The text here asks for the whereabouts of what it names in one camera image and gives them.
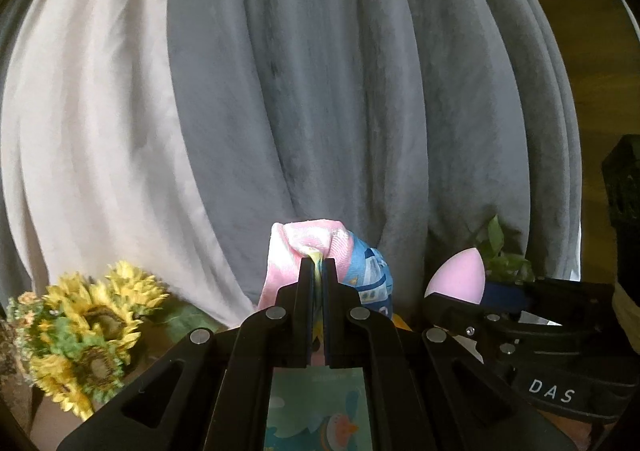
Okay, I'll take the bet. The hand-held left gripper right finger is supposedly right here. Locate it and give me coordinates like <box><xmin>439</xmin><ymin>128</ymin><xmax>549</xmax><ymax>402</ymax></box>
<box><xmin>321</xmin><ymin>257</ymin><xmax>576</xmax><ymax>451</ymax></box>

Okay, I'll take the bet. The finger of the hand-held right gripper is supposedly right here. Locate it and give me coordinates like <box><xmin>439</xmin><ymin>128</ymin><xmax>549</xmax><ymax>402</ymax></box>
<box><xmin>422</xmin><ymin>292</ymin><xmax>522</xmax><ymax>368</ymax></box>
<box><xmin>481</xmin><ymin>281</ymin><xmax>537</xmax><ymax>313</ymax></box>

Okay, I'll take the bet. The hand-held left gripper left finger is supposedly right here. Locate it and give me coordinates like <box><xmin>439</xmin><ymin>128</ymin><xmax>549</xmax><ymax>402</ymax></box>
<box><xmin>57</xmin><ymin>257</ymin><xmax>318</xmax><ymax>451</ymax></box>

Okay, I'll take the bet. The pink makeup sponge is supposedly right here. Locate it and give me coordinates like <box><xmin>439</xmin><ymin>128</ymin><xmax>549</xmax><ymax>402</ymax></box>
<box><xmin>424</xmin><ymin>248</ymin><xmax>487</xmax><ymax>306</ymax></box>

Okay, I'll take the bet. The pastel printed cloth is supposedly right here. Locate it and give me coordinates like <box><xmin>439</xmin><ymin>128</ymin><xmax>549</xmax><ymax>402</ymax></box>
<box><xmin>256</xmin><ymin>218</ymin><xmax>397</xmax><ymax>451</ymax></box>

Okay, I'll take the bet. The green potted plant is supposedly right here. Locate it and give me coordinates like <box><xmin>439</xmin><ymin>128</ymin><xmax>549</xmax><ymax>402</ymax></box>
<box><xmin>474</xmin><ymin>215</ymin><xmax>537</xmax><ymax>285</ymax></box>

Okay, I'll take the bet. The black crate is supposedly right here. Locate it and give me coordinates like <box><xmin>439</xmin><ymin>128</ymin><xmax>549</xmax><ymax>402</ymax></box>
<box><xmin>601</xmin><ymin>134</ymin><xmax>640</xmax><ymax>238</ymax></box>

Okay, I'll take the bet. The grey curtain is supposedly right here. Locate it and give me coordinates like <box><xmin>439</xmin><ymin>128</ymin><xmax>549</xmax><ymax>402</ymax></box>
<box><xmin>166</xmin><ymin>0</ymin><xmax>582</xmax><ymax>328</ymax></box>

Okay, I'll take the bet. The artificial sunflower bouquet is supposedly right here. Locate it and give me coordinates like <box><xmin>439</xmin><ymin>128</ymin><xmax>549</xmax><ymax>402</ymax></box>
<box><xmin>4</xmin><ymin>260</ymin><xmax>223</xmax><ymax>421</ymax></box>

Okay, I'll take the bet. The white curtain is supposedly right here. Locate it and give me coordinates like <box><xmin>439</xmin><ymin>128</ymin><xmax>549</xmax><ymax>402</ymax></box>
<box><xmin>0</xmin><ymin>0</ymin><xmax>257</xmax><ymax>332</ymax></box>

